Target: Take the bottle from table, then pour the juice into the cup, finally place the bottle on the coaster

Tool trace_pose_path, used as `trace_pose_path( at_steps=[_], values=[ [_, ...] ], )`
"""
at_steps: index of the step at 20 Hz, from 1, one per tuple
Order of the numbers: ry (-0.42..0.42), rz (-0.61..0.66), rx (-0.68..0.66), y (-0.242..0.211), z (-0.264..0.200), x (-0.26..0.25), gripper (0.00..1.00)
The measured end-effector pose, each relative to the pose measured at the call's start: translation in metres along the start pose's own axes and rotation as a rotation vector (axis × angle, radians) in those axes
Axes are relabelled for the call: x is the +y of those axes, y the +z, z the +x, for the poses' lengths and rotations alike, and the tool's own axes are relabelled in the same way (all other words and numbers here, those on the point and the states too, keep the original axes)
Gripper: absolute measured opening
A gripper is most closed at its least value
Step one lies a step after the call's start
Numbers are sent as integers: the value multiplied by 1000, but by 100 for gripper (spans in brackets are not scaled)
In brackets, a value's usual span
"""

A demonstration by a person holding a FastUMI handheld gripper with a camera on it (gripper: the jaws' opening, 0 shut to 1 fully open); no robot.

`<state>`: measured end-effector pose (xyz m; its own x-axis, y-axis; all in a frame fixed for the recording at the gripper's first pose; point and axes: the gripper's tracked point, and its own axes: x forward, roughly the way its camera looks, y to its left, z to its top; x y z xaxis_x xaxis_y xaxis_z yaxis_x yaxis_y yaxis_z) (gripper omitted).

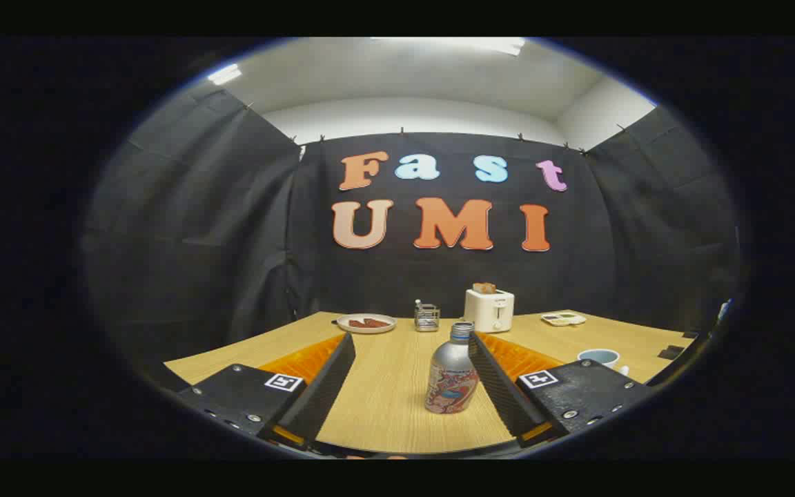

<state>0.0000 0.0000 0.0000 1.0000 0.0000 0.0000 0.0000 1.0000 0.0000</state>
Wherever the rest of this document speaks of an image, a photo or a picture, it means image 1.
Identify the small round plate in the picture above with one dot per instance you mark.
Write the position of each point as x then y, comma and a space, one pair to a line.
366, 330

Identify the white device on stand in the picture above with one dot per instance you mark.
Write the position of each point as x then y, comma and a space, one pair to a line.
724, 310

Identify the black backdrop cloth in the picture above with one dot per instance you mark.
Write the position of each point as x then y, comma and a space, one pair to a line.
439, 276

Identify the small ceiling light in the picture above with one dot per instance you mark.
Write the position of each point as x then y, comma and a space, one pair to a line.
225, 74

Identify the long ceiling light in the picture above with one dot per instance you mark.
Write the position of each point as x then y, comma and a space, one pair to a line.
480, 45

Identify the white compartment tray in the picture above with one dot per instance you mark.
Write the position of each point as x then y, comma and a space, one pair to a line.
563, 319

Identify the wooden table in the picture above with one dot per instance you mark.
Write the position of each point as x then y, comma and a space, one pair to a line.
384, 400

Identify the toast slice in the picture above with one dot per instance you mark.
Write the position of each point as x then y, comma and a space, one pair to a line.
484, 287

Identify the large black block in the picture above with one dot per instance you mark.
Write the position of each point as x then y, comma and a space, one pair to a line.
670, 352

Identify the white cup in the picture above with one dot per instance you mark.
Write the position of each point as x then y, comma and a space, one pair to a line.
599, 357

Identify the white toaster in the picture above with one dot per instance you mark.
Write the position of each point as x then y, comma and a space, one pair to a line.
488, 310

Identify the brown food pieces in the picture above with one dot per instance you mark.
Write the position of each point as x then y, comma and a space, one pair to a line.
368, 323

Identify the silver juice bottle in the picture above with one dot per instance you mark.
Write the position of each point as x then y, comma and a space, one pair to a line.
449, 373

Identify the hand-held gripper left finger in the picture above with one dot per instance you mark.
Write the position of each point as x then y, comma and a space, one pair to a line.
325, 393

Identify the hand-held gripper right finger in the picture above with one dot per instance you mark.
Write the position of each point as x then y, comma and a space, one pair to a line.
501, 390

